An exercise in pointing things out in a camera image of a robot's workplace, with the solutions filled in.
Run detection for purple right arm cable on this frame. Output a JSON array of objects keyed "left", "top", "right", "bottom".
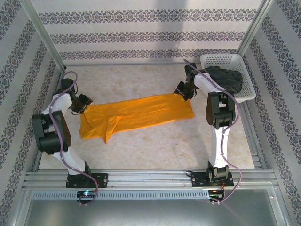
[{"left": 183, "top": 58, "right": 243, "bottom": 204}]

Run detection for aluminium frame post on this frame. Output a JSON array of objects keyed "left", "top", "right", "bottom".
[
  {"left": 237, "top": 0, "right": 276, "bottom": 55},
  {"left": 20, "top": 0, "right": 67, "bottom": 71}
]

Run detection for aluminium mounting rail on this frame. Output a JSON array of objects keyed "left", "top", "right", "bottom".
[{"left": 23, "top": 169, "right": 276, "bottom": 189}]

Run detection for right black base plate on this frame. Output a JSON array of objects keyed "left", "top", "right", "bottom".
[{"left": 190, "top": 169, "right": 233, "bottom": 188}]

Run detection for white plastic basket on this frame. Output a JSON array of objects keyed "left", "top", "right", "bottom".
[{"left": 199, "top": 53, "right": 256, "bottom": 104}]

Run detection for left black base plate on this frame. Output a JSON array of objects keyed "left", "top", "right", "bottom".
[{"left": 65, "top": 173, "right": 109, "bottom": 189}]

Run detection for control board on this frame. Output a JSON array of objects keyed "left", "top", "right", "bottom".
[
  {"left": 208, "top": 189, "right": 225, "bottom": 201},
  {"left": 77, "top": 190, "right": 97, "bottom": 199}
]

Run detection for orange t-shirt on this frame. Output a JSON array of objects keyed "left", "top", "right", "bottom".
[{"left": 79, "top": 92, "right": 196, "bottom": 144}]

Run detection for right control board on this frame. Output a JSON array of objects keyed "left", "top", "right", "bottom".
[{"left": 208, "top": 189, "right": 225, "bottom": 201}]

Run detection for right aluminium frame post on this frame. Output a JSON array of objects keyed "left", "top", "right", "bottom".
[{"left": 237, "top": 0, "right": 276, "bottom": 55}]

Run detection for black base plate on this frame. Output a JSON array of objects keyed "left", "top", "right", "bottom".
[
  {"left": 65, "top": 173, "right": 109, "bottom": 189},
  {"left": 190, "top": 169, "right": 233, "bottom": 188}
]

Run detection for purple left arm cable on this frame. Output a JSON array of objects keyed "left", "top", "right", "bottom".
[{"left": 48, "top": 71, "right": 99, "bottom": 206}]

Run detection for left aluminium frame post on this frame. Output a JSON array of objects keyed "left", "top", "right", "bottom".
[{"left": 20, "top": 0, "right": 67, "bottom": 71}]

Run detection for left control board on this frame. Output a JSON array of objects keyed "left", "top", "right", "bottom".
[{"left": 77, "top": 190, "right": 97, "bottom": 199}]

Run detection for slotted grey cable duct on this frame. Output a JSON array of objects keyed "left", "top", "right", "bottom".
[{"left": 32, "top": 190, "right": 210, "bottom": 201}]

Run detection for dark crumpled t-shirt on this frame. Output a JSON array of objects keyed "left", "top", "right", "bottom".
[{"left": 205, "top": 65, "right": 244, "bottom": 94}]

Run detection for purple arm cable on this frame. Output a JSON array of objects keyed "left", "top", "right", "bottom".
[
  {"left": 48, "top": 71, "right": 99, "bottom": 206},
  {"left": 183, "top": 58, "right": 243, "bottom": 204}
]

